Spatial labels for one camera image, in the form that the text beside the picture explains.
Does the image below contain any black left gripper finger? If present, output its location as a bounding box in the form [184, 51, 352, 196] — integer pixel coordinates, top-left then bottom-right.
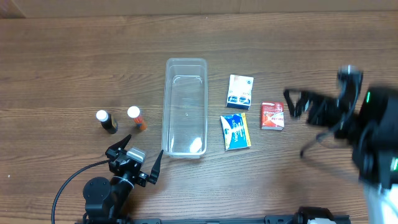
[109, 134, 132, 151]
[148, 150, 164, 184]

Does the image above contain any red white medicine box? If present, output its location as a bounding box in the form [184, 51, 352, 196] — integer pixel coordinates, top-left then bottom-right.
[261, 101, 284, 131]

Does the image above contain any white blue plaster box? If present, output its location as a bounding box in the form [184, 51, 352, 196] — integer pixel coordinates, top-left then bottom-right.
[226, 74, 254, 110]

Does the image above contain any blue yellow VapoDrops box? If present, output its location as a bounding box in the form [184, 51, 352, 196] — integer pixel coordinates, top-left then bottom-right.
[220, 113, 251, 151]

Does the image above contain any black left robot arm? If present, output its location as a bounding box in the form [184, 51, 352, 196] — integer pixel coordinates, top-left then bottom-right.
[83, 134, 164, 223]

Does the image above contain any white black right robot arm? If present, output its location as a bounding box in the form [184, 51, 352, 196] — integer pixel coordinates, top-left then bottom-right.
[284, 86, 397, 223]

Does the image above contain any clear plastic container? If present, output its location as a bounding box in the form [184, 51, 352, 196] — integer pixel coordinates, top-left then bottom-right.
[162, 58, 208, 159]

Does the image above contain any dark bottle white cap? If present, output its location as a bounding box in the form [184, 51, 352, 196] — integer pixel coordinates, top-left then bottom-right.
[96, 110, 118, 134]

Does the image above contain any orange tube white cap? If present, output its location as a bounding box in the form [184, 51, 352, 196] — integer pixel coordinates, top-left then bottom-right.
[127, 106, 147, 131]

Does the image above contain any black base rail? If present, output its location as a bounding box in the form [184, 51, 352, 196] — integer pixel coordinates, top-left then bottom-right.
[74, 207, 352, 224]

